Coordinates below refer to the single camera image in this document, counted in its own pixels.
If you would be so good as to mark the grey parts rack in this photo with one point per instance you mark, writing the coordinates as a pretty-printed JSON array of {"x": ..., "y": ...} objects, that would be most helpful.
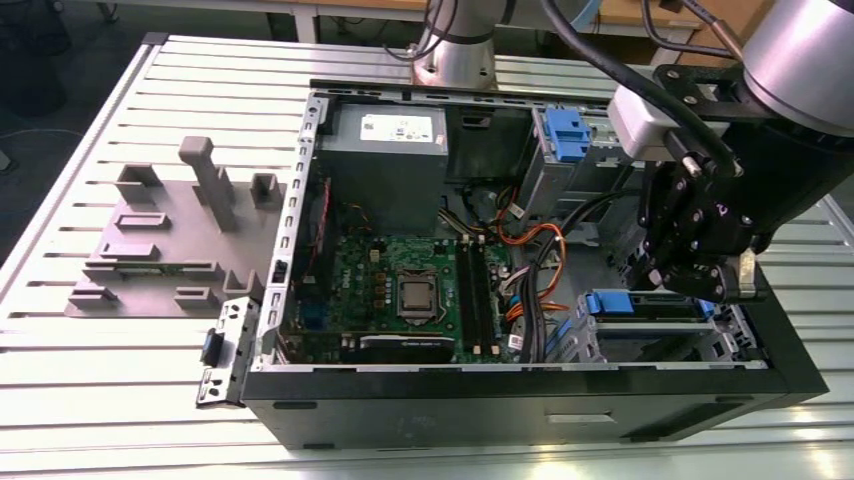
[{"x": 180, "y": 235}]

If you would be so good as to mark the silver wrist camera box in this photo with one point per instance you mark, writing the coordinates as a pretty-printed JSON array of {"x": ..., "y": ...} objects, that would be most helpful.
[{"x": 636, "y": 125}]

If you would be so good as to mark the green RAM stick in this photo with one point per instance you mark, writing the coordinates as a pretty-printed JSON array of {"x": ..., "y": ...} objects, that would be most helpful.
[{"x": 142, "y": 270}]

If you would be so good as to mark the CPU socket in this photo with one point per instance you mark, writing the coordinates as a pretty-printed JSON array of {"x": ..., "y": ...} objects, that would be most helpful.
[{"x": 420, "y": 274}]

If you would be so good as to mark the grey power supply unit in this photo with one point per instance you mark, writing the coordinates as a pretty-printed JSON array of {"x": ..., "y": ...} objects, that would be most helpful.
[{"x": 380, "y": 185}]

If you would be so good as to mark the white frame desk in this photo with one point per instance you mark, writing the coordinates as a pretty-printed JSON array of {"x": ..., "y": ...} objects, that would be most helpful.
[{"x": 306, "y": 27}]

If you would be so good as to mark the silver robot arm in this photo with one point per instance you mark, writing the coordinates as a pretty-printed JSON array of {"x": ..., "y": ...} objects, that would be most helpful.
[{"x": 460, "y": 55}]

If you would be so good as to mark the metal drive cage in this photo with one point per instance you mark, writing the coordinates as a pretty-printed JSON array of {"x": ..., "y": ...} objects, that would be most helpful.
[{"x": 567, "y": 185}]

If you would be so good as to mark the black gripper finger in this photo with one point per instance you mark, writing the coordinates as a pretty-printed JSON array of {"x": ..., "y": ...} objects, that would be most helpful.
[
  {"x": 667, "y": 225},
  {"x": 707, "y": 275}
]

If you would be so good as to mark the wooden cabinet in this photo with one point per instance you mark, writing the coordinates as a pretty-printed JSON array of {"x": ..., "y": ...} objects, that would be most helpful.
[{"x": 756, "y": 12}]

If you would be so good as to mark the green motherboard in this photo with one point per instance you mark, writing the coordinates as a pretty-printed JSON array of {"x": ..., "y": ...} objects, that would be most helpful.
[{"x": 363, "y": 260}]

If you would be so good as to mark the metal disk bay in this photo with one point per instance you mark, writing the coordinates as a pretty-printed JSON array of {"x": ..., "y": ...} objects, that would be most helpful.
[{"x": 653, "y": 330}]

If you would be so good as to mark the black RAM slot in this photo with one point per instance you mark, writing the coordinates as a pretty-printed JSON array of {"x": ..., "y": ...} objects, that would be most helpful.
[
  {"x": 468, "y": 290},
  {"x": 485, "y": 295}
]

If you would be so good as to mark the black PC case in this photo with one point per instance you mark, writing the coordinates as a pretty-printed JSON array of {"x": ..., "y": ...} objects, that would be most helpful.
[{"x": 467, "y": 405}]

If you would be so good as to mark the light wooden desk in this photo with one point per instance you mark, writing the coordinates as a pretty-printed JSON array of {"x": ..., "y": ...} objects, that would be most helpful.
[{"x": 627, "y": 21}]

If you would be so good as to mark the black camera bracket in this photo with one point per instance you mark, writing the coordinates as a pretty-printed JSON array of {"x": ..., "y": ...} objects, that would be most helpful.
[{"x": 673, "y": 75}]

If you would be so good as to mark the hard disk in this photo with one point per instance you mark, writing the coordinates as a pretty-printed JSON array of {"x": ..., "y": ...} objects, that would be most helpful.
[{"x": 609, "y": 302}]

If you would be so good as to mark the silver CPU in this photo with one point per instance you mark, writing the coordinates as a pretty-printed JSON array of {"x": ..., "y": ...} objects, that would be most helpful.
[{"x": 416, "y": 295}]

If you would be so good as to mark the black graphics card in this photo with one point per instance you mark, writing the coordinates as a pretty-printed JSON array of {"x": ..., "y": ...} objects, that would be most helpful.
[{"x": 400, "y": 345}]

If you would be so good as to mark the metal expansion slot bracket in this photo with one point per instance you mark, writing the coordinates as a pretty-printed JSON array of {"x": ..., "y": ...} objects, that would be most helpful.
[{"x": 229, "y": 310}]

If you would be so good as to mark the blue plastic drive latch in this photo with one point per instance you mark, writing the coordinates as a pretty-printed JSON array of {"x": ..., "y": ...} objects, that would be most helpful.
[{"x": 567, "y": 140}]

